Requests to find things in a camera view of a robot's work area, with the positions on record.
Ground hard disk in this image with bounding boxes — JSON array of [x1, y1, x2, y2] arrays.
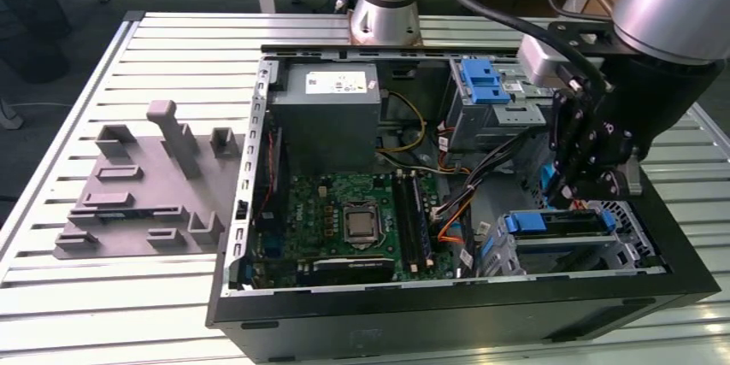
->
[[478, 209, 616, 272]]

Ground black graphics card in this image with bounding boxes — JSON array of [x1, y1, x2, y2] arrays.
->
[[295, 256, 396, 286]]

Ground yellow wire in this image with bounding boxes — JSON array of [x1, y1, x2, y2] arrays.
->
[[375, 90, 428, 153]]

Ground metal disk bay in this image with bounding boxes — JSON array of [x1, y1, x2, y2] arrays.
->
[[478, 207, 666, 279]]

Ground black cable bundle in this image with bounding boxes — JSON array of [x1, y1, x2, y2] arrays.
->
[[442, 125, 548, 229]]

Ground black bin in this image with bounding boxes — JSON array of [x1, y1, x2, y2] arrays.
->
[[0, 0, 73, 84]]

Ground blue wire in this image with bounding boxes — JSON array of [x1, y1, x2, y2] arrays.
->
[[539, 162, 558, 209]]

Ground blue drive latch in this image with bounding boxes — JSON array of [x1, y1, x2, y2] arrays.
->
[[460, 58, 512, 105]]

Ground silver CPU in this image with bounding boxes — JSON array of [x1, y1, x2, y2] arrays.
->
[[344, 209, 378, 238]]

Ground green motherboard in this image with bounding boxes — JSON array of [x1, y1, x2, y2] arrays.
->
[[249, 170, 460, 287]]

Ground grey power supply unit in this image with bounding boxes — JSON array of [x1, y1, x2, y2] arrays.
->
[[267, 62, 382, 174]]

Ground orange wire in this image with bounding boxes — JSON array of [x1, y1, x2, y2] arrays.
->
[[436, 197, 475, 244]]

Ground black PC case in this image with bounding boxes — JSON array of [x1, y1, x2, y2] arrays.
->
[[204, 44, 721, 364]]

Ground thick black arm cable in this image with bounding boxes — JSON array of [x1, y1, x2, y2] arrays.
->
[[447, 0, 615, 92]]

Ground grey parts rack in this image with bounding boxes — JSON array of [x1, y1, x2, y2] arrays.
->
[[51, 99, 247, 260]]

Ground metal optical drive cage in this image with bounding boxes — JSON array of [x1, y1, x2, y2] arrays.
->
[[443, 56, 558, 152]]

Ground grey stand foot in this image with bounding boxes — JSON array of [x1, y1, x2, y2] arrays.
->
[[0, 97, 25, 131]]

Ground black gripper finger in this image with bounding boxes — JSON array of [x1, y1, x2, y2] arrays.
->
[[546, 88, 598, 211], [568, 157, 644, 201]]

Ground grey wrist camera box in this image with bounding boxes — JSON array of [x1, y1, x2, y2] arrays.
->
[[515, 35, 576, 88]]

